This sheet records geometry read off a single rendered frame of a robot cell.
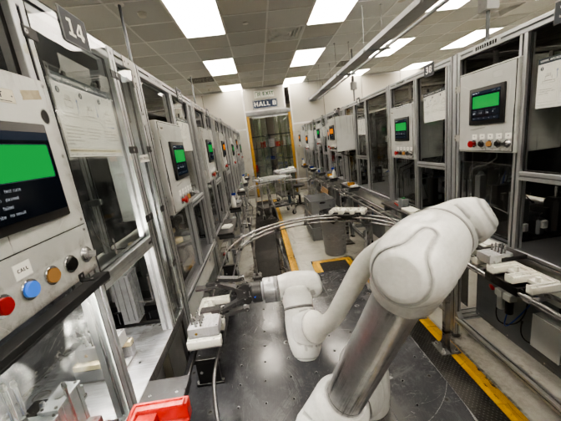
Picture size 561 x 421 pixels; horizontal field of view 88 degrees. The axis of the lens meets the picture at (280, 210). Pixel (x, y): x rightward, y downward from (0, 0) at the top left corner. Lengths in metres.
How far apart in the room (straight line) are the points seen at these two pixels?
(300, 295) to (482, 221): 0.59
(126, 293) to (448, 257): 1.27
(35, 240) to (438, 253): 0.74
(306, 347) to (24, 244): 0.77
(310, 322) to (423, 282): 0.55
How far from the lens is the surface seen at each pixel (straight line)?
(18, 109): 0.80
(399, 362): 1.46
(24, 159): 0.74
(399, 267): 0.50
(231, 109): 9.31
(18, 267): 0.72
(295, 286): 1.03
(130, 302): 1.50
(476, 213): 0.67
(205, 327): 1.33
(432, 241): 0.52
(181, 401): 1.01
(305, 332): 0.98
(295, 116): 9.32
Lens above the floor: 1.63
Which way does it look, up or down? 13 degrees down
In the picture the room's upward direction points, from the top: 7 degrees counter-clockwise
